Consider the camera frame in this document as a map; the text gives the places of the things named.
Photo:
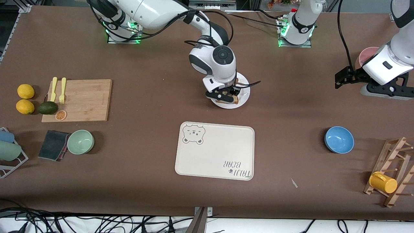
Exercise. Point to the yellow lemon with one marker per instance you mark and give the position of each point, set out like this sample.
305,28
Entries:
25,107
26,91

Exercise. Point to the blue cup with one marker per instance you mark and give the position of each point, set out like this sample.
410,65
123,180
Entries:
5,136

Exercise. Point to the pale yellow plastic knife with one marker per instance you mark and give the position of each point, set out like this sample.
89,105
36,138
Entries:
53,90

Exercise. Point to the blue bowl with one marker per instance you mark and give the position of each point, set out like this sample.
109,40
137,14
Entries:
339,139

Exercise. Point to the sage green cup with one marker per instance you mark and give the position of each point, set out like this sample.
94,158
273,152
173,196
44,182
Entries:
9,151

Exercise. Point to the yellow mug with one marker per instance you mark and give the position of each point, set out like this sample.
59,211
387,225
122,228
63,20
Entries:
383,183

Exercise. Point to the small grey tape scrap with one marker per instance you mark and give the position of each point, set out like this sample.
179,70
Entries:
294,183

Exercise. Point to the brown bread slice under egg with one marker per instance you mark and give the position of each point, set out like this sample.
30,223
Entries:
235,101

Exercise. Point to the pink bowl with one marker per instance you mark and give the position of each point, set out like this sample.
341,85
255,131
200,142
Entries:
368,54

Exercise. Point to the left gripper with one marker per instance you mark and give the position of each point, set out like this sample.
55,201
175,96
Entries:
356,77

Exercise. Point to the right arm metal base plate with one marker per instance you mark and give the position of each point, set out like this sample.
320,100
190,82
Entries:
126,42

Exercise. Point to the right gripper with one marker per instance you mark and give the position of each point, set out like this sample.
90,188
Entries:
233,90

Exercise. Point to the wooden mug rack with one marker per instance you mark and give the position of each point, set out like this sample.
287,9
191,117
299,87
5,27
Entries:
393,152

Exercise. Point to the pink cloth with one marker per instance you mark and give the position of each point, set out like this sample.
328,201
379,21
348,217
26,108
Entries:
64,153

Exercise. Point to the pale yellow plastic fork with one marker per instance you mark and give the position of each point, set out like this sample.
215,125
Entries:
62,92

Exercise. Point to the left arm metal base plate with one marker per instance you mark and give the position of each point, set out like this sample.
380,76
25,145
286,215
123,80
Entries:
296,46

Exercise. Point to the dark grey cloth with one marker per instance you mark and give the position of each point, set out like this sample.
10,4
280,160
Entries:
51,145

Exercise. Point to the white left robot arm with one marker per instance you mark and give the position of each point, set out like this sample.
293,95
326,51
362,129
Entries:
302,22

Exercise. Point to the white round plate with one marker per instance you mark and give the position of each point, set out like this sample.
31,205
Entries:
245,95

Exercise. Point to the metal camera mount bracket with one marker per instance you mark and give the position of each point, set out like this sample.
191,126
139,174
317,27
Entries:
200,221

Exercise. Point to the dark green avocado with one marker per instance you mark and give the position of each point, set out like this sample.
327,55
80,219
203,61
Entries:
48,108

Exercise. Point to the mint green bowl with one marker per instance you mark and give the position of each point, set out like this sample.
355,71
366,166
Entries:
81,142

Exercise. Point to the orange red decoration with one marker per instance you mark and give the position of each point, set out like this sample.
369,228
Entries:
279,3

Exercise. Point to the aluminium frame rail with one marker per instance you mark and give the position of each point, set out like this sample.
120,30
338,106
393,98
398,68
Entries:
16,22

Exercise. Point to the orange slice toy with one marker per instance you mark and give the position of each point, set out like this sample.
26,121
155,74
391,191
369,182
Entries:
60,115

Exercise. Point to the grey metal box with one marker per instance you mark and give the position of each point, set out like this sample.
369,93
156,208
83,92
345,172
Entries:
215,4

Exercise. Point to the bamboo cutting board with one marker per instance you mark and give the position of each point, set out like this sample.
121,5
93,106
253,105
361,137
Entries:
81,100

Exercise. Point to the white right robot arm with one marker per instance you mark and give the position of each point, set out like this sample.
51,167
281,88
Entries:
155,13

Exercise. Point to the cream bear print tray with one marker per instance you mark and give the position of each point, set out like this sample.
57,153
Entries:
213,152

